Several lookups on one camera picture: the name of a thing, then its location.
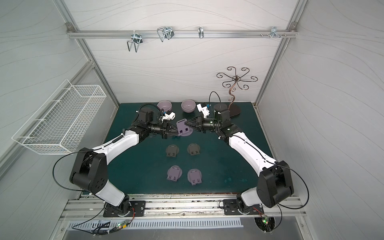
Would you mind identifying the purple phone stand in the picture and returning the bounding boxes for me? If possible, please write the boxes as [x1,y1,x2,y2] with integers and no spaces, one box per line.
[177,119,193,137]
[188,169,202,186]
[167,166,183,182]

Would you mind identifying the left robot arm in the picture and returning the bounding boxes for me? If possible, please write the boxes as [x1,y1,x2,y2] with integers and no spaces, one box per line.
[70,108,178,207]

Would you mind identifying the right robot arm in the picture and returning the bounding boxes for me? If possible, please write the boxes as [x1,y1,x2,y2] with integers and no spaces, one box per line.
[184,110,294,211]

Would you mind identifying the left dark grey phone stand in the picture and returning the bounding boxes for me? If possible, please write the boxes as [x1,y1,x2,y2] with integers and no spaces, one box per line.
[166,145,180,158]

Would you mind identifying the dark grey phone stand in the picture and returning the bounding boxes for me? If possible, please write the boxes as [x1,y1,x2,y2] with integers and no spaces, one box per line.
[187,143,201,156]
[166,145,180,158]

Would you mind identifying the right dark grey phone stand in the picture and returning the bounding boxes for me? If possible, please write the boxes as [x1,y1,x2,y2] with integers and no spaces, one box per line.
[187,143,201,156]

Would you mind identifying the right lilac ceramic bowl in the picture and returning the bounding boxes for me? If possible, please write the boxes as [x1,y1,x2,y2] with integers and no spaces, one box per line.
[181,100,196,113]

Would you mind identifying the lilac ceramic bowl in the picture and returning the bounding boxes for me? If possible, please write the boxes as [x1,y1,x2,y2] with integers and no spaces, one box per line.
[181,100,196,113]
[157,100,172,113]

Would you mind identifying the left lilac ceramic bowl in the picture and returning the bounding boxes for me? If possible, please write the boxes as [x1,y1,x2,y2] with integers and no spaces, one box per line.
[157,100,172,113]

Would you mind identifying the brown metal jewelry tree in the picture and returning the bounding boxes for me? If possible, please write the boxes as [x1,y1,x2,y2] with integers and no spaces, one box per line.
[216,66,259,118]

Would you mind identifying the metal hook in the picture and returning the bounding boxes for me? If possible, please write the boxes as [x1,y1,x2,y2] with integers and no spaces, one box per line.
[127,33,143,53]
[198,27,204,39]
[260,27,287,39]
[157,26,175,42]

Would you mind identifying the left metal hook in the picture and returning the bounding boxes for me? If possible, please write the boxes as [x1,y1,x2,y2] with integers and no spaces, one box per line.
[127,33,143,53]

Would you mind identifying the right metal hook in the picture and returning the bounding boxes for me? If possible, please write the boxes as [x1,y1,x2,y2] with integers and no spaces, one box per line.
[260,27,287,39]

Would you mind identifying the white vent strip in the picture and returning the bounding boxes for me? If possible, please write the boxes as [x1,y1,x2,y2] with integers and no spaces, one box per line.
[68,218,244,231]

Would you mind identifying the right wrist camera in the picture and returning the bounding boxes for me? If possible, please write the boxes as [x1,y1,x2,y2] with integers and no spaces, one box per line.
[197,103,210,118]

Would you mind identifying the left black cable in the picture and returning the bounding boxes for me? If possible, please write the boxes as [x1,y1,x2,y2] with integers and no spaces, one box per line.
[52,149,91,193]

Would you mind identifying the black cable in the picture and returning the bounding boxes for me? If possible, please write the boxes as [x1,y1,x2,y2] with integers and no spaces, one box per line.
[52,149,91,193]
[269,160,310,210]

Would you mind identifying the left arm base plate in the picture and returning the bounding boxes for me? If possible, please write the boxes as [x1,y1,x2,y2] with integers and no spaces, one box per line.
[103,201,146,218]

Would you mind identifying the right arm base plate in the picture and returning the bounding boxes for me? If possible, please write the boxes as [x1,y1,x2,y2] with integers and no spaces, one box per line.
[219,199,264,216]

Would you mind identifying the right black cable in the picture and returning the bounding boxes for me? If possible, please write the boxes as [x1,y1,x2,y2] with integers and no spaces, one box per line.
[269,160,310,210]

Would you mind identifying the white wire basket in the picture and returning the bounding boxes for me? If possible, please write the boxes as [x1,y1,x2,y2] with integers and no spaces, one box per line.
[12,80,106,155]

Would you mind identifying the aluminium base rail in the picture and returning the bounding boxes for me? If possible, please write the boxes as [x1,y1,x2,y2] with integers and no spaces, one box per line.
[59,194,307,221]

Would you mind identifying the horizontal aluminium rail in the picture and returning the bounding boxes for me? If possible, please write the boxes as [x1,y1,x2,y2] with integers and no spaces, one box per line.
[65,22,299,40]

